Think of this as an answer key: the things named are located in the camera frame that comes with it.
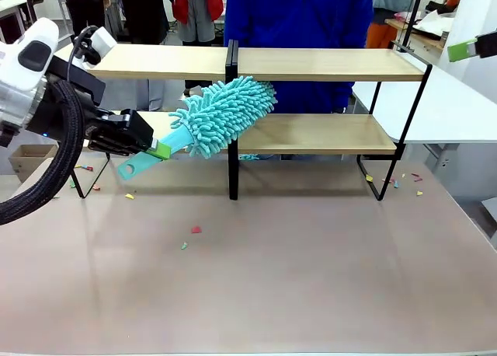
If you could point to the white background desk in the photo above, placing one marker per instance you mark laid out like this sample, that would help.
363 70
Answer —
11 6

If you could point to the person in dark coat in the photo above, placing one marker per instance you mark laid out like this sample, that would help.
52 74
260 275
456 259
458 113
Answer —
143 10

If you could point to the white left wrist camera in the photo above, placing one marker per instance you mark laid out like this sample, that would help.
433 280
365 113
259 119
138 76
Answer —
103 41

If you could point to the white side table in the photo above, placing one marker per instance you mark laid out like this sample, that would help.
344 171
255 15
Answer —
446 111

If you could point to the person in red jacket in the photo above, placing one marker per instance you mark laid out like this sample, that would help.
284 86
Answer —
194 2

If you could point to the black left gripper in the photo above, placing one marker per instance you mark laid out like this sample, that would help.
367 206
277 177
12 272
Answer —
89 95

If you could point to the black stand pole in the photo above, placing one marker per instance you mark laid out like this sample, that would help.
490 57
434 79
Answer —
412 21
31 2

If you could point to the person in orange trousers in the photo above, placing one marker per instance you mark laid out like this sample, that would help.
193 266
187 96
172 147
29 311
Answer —
378 35

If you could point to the black frame wooden shelf rack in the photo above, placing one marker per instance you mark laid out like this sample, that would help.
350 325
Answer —
310 64

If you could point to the white paper sheet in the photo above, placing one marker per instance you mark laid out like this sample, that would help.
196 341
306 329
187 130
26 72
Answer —
435 23

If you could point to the person in black clothes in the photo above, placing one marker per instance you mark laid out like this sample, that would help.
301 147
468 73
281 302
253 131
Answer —
83 6

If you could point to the person in blue jacket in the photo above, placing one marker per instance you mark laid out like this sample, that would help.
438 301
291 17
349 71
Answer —
299 21

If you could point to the brown cardboard box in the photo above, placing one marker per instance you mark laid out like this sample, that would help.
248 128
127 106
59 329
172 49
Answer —
27 161

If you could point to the wooden background table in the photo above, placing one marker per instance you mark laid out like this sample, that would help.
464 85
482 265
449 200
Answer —
427 41

